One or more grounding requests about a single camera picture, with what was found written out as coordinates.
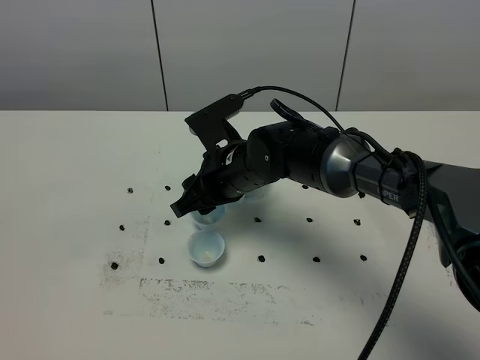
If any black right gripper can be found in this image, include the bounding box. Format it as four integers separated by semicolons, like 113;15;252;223
170;139;285;218

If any light blue porcelain teapot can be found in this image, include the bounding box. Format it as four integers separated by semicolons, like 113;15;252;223
224;184;273;211

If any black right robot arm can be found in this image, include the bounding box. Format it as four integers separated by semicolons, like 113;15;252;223
172;121;479;307

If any far light blue teacup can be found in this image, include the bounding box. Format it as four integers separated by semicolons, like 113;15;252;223
190;205;225;230

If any light blue teacup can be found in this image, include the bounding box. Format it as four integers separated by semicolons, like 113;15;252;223
190;205;225;230
187;230;225;268

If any near light blue teacup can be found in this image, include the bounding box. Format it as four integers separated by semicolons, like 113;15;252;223
187;230;225;268

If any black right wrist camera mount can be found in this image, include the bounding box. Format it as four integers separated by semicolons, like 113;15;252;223
185;94;244;154

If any braided black camera cable right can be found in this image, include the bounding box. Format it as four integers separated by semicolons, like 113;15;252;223
239;85;428;360

